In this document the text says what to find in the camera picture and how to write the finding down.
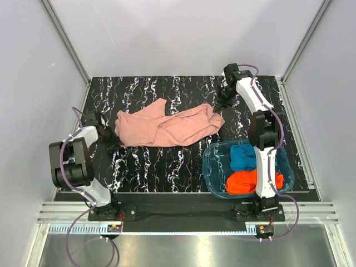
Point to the pink t shirt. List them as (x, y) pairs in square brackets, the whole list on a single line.
[(152, 128)]

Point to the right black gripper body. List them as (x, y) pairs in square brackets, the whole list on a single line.
[(225, 95)]

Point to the orange t shirt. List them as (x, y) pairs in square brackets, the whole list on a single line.
[(242, 182)]

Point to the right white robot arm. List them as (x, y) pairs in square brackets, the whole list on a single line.
[(265, 132)]

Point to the aluminium corner post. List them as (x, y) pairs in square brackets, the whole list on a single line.
[(60, 30), (316, 21)]

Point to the left small control board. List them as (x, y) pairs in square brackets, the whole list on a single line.
[(114, 228)]

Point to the right aluminium corner post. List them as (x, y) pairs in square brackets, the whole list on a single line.
[(316, 21)]

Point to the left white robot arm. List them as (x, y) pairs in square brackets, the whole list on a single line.
[(71, 164)]

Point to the blue transparent plastic bin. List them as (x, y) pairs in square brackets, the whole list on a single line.
[(216, 168)]

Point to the blue t shirt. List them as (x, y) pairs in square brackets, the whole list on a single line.
[(242, 158)]

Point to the left aluminium corner post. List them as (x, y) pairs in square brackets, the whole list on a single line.
[(60, 30)]

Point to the right small control board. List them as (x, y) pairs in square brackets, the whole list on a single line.
[(266, 229)]

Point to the small control board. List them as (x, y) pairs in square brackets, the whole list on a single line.
[(114, 228), (266, 229)]

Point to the aluminium frame rail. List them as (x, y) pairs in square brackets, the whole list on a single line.
[(303, 213)]

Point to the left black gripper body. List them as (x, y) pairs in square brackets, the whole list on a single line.
[(108, 134)]

